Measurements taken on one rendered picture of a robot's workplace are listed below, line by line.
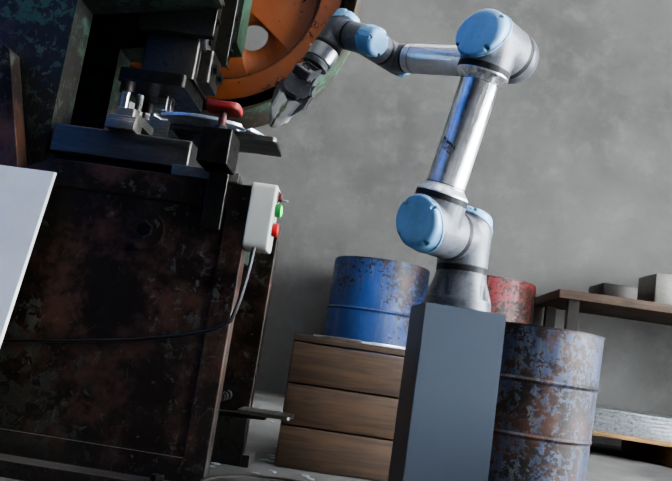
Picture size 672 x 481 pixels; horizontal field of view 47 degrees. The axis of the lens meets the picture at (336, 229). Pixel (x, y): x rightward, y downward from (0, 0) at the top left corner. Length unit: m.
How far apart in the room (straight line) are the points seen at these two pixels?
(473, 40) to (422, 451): 0.87
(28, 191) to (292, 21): 1.04
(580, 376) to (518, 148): 3.14
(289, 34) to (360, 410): 1.10
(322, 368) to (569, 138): 3.66
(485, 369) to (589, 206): 3.75
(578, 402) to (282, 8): 1.45
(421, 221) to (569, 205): 3.76
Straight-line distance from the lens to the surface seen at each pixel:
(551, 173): 5.37
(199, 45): 1.89
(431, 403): 1.68
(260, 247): 1.53
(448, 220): 1.64
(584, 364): 2.42
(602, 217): 5.39
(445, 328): 1.68
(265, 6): 2.39
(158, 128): 1.84
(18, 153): 1.73
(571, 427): 2.41
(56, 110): 1.81
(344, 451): 2.11
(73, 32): 1.86
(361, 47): 1.96
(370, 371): 2.10
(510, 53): 1.71
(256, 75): 2.27
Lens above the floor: 0.32
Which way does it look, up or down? 9 degrees up
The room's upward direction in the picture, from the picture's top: 9 degrees clockwise
